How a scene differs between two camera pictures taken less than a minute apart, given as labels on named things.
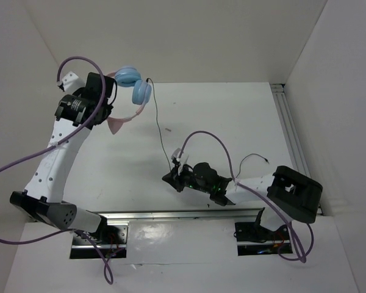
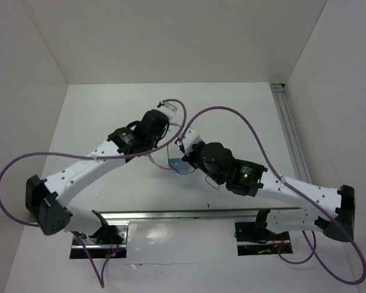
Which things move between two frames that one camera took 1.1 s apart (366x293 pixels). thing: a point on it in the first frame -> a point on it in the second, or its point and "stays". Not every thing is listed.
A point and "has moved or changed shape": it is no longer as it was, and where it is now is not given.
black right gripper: [174, 180] -> [188, 158]
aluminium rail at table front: [124, 218] stays
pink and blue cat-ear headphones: [129, 75] -> [177, 165]
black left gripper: [109, 107] -> [154, 145]
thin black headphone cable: [168, 164] has moved or changed shape
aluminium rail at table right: [279, 91] stays
